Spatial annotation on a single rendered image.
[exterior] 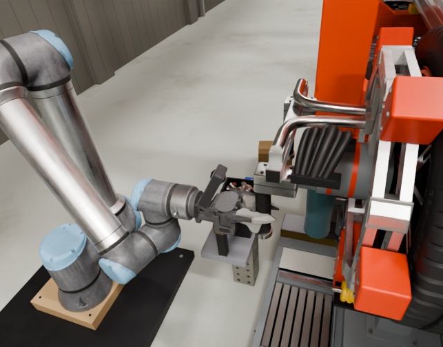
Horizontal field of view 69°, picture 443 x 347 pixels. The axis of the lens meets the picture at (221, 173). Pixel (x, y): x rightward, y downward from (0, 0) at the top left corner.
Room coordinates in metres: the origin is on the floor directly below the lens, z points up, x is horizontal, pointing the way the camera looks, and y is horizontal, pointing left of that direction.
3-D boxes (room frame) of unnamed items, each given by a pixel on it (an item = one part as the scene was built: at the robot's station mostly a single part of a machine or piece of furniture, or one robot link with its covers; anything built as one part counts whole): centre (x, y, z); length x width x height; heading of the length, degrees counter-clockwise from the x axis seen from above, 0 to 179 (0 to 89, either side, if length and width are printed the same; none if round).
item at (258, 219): (0.52, -0.07, 0.80); 0.09 x 0.03 x 0.06; 59
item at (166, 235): (0.64, 0.19, 0.69); 0.12 x 0.09 x 0.12; 139
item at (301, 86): (0.74, -0.30, 1.03); 0.19 x 0.18 x 0.11; 67
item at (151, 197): (0.65, 0.18, 0.80); 0.12 x 0.09 x 0.10; 67
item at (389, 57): (0.60, -0.37, 0.85); 0.54 x 0.07 x 0.54; 157
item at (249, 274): (0.93, -0.07, 0.21); 0.10 x 0.10 x 0.42; 67
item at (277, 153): (0.56, -0.22, 1.03); 0.19 x 0.18 x 0.11; 67
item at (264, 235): (0.54, -0.09, 0.83); 0.04 x 0.04 x 0.16
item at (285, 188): (0.52, -0.12, 0.93); 0.09 x 0.05 x 0.05; 67
